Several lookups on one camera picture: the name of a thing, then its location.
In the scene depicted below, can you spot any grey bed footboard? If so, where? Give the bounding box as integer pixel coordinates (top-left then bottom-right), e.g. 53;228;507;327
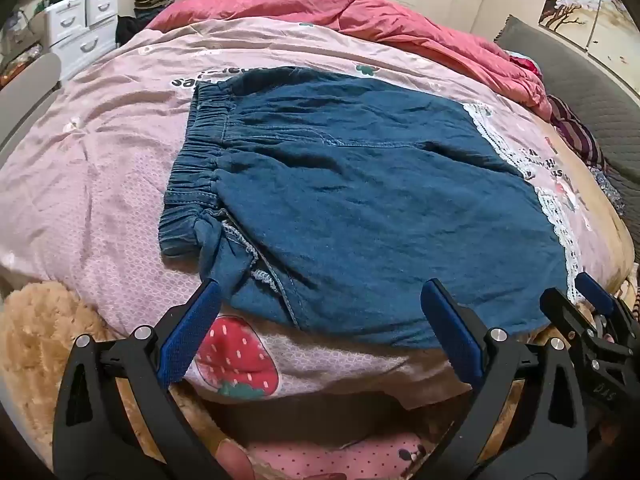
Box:
0;52;63;166

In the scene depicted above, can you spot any blue denim skirt lace hem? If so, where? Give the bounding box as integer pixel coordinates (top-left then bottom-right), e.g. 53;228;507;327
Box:
159;66;586;350

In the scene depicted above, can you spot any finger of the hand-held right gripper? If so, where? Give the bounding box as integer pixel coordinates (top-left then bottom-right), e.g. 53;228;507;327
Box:
575;272;640;346
539;287;618;363

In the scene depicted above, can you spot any tree wall painting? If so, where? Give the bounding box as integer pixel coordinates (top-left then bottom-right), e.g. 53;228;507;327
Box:
537;0;640;96

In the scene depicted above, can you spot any striped maroon cloth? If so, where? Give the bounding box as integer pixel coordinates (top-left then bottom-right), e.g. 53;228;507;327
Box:
547;95;608;168

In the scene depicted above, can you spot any tan bed sheet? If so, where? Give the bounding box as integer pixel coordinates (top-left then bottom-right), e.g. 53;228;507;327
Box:
542;125;636;291

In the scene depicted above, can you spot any red quilt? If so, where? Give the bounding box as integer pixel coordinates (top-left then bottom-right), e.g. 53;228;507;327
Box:
145;0;553;121

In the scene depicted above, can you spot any grey padded headboard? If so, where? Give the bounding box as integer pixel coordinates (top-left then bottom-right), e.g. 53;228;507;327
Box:
492;15;640;261

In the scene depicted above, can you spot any fuzzy tan robe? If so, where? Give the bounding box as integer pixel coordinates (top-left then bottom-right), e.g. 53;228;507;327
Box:
0;280;241;480

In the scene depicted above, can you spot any pile of folded clothes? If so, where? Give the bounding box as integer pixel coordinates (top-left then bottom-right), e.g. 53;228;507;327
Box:
134;0;178;21

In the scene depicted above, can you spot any pink dotted pajama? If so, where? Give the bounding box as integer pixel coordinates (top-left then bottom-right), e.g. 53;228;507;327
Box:
245;432;436;480

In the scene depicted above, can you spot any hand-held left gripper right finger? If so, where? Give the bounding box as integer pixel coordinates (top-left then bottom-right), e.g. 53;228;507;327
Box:
421;278;588;480

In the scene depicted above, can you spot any pink printed blanket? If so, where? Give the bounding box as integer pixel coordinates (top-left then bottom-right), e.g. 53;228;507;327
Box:
0;15;626;406

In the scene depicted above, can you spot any white drawer chest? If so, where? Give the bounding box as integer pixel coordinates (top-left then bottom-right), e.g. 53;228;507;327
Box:
45;0;121;81

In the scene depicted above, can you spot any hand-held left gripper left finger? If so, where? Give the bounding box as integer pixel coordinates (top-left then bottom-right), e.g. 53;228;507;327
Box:
52;280;223;480

